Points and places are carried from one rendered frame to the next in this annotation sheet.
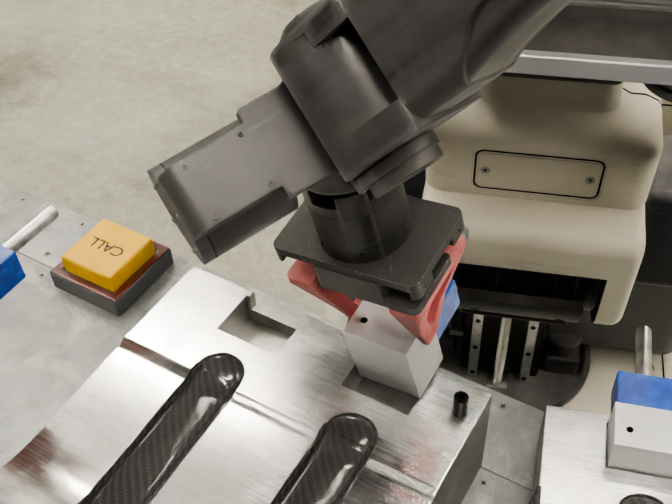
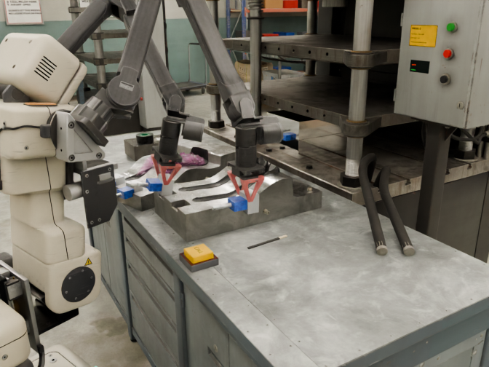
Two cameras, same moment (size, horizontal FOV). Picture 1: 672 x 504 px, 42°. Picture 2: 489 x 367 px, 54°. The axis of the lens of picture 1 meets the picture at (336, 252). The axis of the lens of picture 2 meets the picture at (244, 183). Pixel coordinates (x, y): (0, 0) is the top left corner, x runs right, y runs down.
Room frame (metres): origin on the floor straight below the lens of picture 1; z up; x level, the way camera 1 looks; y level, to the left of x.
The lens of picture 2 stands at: (1.56, 0.84, 1.44)
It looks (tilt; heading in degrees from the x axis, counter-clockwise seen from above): 20 degrees down; 207
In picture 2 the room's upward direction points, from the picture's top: 1 degrees counter-clockwise
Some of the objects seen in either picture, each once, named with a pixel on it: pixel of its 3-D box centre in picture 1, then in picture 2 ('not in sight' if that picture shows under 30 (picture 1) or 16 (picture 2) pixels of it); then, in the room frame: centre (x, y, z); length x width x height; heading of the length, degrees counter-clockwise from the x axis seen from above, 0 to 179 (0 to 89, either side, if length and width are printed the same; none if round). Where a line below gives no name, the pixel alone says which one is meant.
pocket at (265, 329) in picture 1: (265, 337); (181, 209); (0.44, 0.06, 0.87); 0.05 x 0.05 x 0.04; 57
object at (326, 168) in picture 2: not in sight; (327, 145); (-0.83, 0.11, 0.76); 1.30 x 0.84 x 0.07; 57
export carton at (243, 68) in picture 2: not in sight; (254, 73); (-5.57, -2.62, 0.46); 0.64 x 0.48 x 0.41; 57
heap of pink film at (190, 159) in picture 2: not in sight; (173, 160); (0.11, -0.20, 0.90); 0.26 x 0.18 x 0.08; 165
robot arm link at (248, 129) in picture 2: not in sight; (247, 135); (0.44, 0.28, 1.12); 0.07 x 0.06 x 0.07; 142
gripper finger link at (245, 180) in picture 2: not in sight; (247, 184); (0.45, 0.29, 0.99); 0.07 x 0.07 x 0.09; 56
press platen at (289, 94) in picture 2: not in sight; (332, 108); (-0.83, 0.13, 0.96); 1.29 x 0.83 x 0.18; 57
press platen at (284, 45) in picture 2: not in sight; (334, 60); (-0.83, 0.13, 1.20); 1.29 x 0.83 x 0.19; 57
